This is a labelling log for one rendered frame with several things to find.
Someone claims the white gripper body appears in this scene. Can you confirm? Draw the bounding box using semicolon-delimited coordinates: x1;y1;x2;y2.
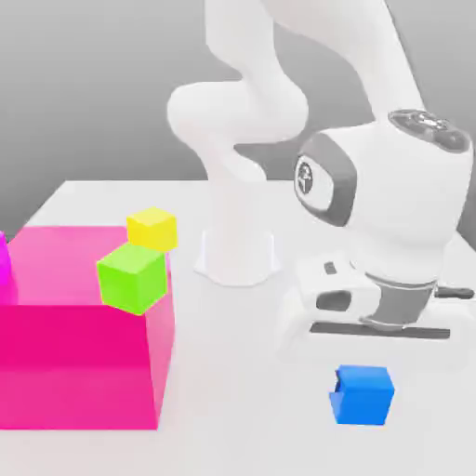
277;312;470;367

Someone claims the small blue cube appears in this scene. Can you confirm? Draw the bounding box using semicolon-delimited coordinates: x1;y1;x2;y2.
328;364;396;428

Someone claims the small yellow cube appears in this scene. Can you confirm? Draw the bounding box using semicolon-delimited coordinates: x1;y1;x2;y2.
126;206;179;253

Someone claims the small green cube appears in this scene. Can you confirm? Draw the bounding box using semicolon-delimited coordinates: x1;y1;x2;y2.
96;242;169;317

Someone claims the small magenta cube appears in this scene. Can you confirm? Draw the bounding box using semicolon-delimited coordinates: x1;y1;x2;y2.
0;230;19;307

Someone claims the large pink box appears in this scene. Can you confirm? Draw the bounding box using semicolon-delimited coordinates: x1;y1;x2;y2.
0;225;177;431

